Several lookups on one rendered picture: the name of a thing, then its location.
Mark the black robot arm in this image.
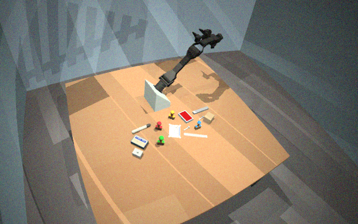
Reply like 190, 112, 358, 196
153, 29, 223, 93

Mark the red hand stamp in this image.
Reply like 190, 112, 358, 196
155, 121, 162, 131

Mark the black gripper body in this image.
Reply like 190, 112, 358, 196
194, 35, 206, 42

